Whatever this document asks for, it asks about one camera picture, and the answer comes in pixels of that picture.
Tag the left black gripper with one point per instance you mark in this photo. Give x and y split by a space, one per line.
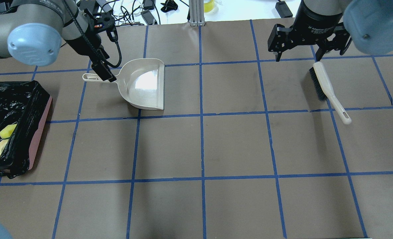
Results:
84 45

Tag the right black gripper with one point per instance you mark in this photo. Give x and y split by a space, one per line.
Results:
316 20

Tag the beige hand brush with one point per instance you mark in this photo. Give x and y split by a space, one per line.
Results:
324 90

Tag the beige plastic dustpan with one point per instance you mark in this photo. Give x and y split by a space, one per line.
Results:
140 82

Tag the green yellow sponge piece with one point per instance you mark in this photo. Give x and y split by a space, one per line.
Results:
7 131

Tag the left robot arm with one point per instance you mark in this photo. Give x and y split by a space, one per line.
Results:
31 35

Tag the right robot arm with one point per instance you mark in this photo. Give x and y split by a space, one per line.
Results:
370 25

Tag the pink bin with black bag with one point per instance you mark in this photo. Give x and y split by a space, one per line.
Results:
24 107

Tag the black power adapter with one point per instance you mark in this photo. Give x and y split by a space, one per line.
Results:
283 9

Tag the yellow tape roll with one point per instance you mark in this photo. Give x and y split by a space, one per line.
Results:
208 5

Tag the aluminium frame post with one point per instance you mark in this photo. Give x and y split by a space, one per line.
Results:
196 13

